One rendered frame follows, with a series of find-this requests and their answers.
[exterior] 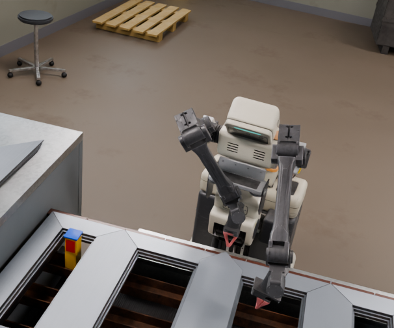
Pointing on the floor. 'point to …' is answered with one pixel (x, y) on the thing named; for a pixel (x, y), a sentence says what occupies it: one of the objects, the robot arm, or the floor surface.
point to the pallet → (145, 8)
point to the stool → (41, 18)
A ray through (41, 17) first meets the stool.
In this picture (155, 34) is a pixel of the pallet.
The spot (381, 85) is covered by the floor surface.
